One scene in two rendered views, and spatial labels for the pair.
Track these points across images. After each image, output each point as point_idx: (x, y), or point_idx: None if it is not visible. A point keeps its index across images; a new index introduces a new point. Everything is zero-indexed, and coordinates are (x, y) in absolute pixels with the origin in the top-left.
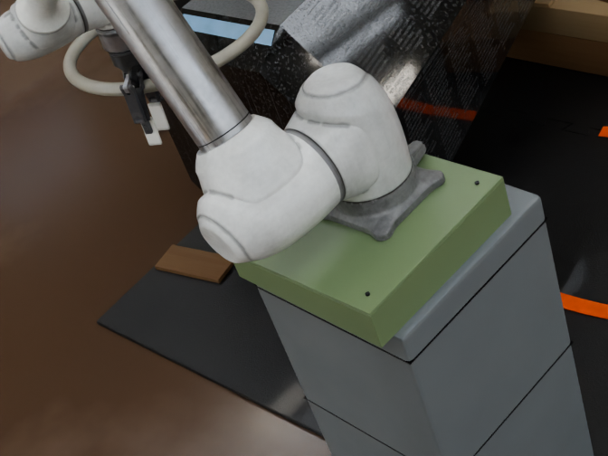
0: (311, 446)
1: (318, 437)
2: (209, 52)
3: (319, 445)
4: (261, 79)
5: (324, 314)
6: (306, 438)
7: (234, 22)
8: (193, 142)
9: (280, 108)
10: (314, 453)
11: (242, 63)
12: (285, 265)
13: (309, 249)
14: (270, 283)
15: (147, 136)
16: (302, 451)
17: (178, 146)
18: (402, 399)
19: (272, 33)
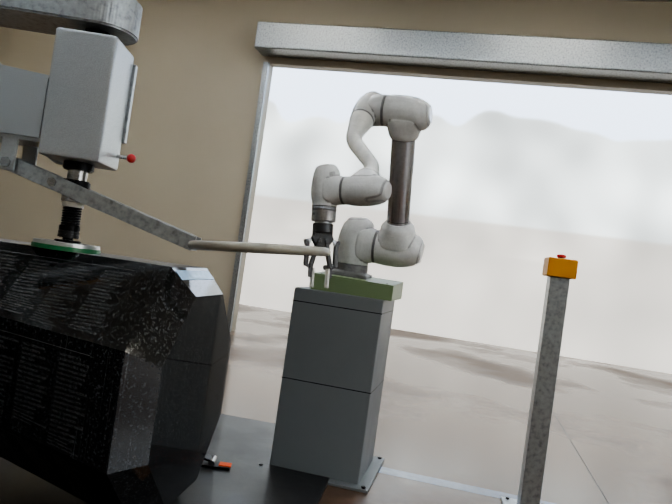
0: (329, 500)
1: (322, 499)
2: (203, 290)
3: (327, 498)
4: (222, 299)
5: (398, 296)
6: (325, 502)
7: (194, 270)
8: (169, 400)
9: (221, 321)
10: (333, 499)
11: (215, 291)
12: (393, 283)
13: (382, 281)
14: (395, 293)
15: (328, 281)
16: (335, 502)
17: (157, 416)
18: (388, 337)
19: (209, 272)
